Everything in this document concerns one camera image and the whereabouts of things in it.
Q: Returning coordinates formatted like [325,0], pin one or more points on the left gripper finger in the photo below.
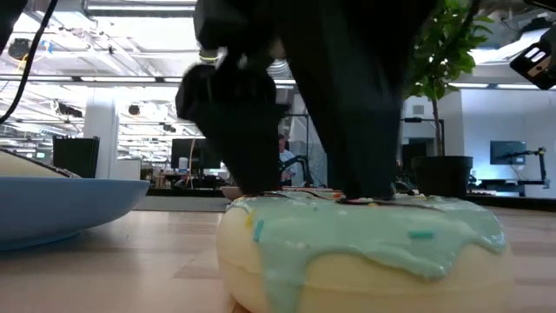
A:
[243,121]
[360,108]

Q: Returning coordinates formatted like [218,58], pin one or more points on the large mint frosted donut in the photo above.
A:
[347,261]

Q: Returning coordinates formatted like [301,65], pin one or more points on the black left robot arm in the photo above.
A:
[8,17]

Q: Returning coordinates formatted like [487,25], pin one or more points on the person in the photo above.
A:
[286,158]

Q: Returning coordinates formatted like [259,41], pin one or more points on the black computer monitor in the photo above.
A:
[187,152]

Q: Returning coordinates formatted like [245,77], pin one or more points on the distant black robot arms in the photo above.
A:
[299,161]

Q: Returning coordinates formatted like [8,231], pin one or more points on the green leafy plant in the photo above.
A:
[438,52]

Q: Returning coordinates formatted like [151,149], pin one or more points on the black plant pot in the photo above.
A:
[441,176]

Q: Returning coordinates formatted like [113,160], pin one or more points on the long ceiling light strip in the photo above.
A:
[108,79]

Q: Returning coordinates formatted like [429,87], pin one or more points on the white building column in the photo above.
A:
[101,130]

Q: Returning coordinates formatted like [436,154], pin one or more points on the black rectangular panel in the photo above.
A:
[76,156]

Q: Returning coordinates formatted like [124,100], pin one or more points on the blue round plate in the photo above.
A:
[65,208]

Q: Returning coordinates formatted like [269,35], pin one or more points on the black ceiling spotlight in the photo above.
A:
[19,48]

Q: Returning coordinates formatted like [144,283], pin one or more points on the wall mounted monitor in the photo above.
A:
[507,152]

